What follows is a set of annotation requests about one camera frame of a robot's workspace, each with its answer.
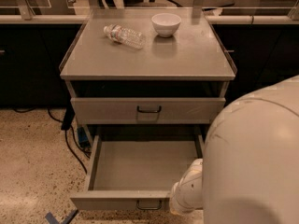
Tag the white ceramic bowl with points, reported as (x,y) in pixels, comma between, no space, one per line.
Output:
(166,24)

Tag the grey top drawer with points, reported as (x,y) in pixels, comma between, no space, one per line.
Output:
(123,110)

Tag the blue power box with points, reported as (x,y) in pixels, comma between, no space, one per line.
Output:
(82,138)

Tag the clear plastic water bottle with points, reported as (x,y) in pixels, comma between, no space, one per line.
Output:
(125,36)

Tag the black drawer handle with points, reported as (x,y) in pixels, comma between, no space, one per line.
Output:
(149,111)
(148,206)

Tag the white horizontal rail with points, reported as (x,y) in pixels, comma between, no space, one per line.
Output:
(64,19)

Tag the black top drawer handle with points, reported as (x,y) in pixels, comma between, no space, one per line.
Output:
(149,111)

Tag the grey drawer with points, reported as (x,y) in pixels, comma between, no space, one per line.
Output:
(123,172)
(123,110)

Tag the blue floor tape marker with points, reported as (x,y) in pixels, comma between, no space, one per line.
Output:
(66,218)

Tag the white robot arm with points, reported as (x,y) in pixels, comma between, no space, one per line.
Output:
(249,172)

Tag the grey drawer cabinet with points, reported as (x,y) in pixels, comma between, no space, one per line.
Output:
(188,64)

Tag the black middle drawer handle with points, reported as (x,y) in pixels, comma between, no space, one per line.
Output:
(148,206)

